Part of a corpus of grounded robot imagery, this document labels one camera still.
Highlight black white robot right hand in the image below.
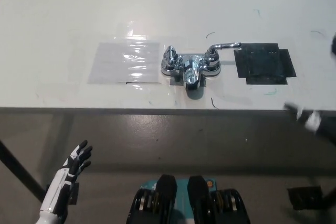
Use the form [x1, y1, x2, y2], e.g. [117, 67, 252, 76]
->
[284, 102, 323, 133]

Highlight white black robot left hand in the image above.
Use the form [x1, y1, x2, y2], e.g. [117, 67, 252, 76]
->
[39, 140, 93, 216]

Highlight chrome faucet body with spout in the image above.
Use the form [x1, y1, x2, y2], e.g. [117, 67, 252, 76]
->
[160, 52, 222, 91]

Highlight black tape patch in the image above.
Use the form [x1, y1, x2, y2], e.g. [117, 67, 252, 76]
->
[233, 42, 298, 86]

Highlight clear plastic sheet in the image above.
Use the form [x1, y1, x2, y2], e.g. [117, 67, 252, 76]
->
[87, 41, 162, 86]

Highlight chrome faucet knob handle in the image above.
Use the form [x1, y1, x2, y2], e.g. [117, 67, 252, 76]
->
[163, 45, 177, 68]

